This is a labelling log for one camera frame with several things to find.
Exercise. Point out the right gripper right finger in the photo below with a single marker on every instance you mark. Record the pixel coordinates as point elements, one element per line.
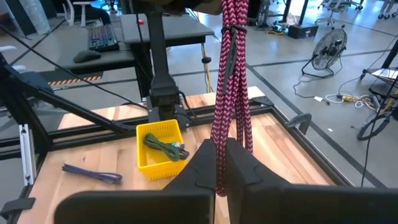
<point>280,205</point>

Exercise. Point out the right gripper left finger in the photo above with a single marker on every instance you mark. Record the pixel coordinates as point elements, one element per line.
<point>174,205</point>

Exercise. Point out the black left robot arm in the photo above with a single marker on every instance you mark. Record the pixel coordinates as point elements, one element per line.
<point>161,62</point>

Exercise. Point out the yellow plastic basket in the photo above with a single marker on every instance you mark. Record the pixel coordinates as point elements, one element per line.
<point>155,170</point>

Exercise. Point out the black knob on yellow rod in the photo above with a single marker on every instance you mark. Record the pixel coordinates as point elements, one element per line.
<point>206,59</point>

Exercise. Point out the hazard striped floor strip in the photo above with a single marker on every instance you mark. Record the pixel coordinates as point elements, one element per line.
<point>74,81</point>

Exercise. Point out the black floor fan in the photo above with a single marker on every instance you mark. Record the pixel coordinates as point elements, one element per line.
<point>329,46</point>

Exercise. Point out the black metal cart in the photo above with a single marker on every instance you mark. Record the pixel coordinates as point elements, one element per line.
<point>385,74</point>

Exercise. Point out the black floor box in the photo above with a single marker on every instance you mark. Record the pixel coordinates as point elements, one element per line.
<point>303,31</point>

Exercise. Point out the desk with dark top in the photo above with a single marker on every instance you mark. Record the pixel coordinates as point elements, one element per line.
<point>168,28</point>

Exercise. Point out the backlit keyboard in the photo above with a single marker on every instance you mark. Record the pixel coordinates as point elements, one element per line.
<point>102,37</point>

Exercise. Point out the grey office chair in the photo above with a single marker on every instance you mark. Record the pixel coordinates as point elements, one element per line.
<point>331,14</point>

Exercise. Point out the white chair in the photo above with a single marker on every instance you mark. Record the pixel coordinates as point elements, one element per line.
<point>74,12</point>

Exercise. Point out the black aluminium table frame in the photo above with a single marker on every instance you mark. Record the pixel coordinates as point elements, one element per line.
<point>87,137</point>

